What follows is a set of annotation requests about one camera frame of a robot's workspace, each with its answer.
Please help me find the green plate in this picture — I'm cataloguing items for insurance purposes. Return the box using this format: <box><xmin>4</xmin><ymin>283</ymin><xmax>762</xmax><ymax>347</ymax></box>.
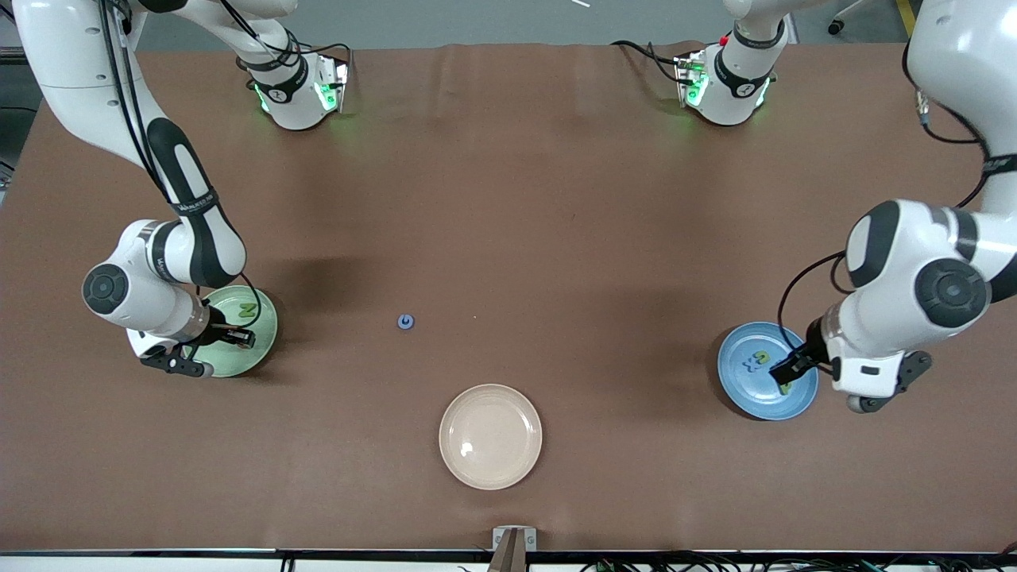
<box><xmin>182</xmin><ymin>285</ymin><xmax>279</xmax><ymax>378</ymax></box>

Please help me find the blue plate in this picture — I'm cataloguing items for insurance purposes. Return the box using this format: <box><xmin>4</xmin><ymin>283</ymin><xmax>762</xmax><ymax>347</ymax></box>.
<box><xmin>717</xmin><ymin>321</ymin><xmax>819</xmax><ymax>422</ymax></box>

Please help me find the beige plate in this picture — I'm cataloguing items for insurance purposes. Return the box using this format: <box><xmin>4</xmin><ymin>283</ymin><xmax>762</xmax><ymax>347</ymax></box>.
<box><xmin>439</xmin><ymin>384</ymin><xmax>543</xmax><ymax>491</ymax></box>

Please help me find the brown table mat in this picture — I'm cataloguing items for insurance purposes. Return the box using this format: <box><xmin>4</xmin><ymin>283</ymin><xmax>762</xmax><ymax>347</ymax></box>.
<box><xmin>0</xmin><ymin>41</ymin><xmax>1017</xmax><ymax>554</ymax></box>

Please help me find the office chair base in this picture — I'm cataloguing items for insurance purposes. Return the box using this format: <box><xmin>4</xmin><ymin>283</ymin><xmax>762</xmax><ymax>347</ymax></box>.
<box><xmin>826</xmin><ymin>0</ymin><xmax>867</xmax><ymax>37</ymax></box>

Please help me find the black right base cable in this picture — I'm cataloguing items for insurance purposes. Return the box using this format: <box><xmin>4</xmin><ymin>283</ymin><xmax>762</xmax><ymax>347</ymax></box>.
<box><xmin>234</xmin><ymin>0</ymin><xmax>352</xmax><ymax>68</ymax></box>

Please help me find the black base cable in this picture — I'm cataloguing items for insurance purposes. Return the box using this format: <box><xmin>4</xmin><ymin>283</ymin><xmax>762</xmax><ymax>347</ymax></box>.
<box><xmin>234</xmin><ymin>0</ymin><xmax>352</xmax><ymax>68</ymax></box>
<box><xmin>610</xmin><ymin>38</ymin><xmax>686</xmax><ymax>82</ymax></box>

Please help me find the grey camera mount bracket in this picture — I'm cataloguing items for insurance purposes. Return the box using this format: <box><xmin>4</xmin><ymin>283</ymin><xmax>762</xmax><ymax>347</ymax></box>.
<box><xmin>489</xmin><ymin>526</ymin><xmax>538</xmax><ymax>572</ymax></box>

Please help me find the black left base cable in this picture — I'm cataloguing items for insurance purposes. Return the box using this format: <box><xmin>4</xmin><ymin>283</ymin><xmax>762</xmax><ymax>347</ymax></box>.
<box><xmin>610</xmin><ymin>38</ymin><xmax>686</xmax><ymax>82</ymax></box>

